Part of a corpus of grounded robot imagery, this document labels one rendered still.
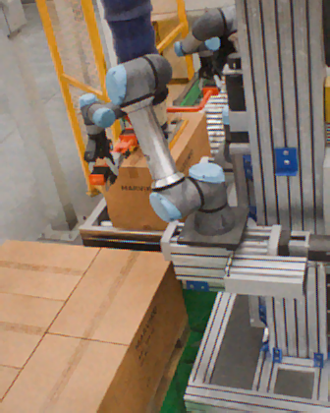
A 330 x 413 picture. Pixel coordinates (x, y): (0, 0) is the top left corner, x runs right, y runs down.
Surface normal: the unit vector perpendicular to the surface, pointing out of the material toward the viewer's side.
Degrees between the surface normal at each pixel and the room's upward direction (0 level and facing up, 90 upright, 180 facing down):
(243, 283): 90
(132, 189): 90
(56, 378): 0
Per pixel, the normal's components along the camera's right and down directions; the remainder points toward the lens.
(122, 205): -0.32, 0.55
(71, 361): -0.17, -0.84
